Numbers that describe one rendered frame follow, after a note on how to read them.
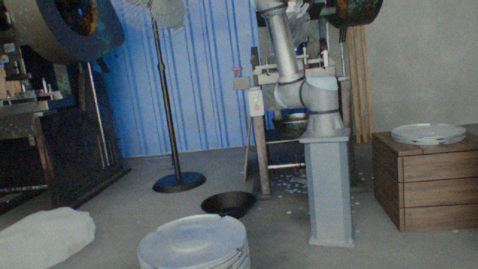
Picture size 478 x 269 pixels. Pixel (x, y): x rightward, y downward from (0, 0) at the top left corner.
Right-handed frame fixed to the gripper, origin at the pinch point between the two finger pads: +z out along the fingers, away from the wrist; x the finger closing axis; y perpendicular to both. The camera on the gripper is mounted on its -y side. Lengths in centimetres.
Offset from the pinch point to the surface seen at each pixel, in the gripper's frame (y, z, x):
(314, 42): -44.4, 20.1, -5.4
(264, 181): 18, 80, 41
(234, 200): 33, 93, 38
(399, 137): 8, 14, 78
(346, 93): -12.0, 21.4, 41.4
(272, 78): -0.7, 37.5, 4.2
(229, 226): 97, 31, 69
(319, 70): -17.1, 22.7, 19.2
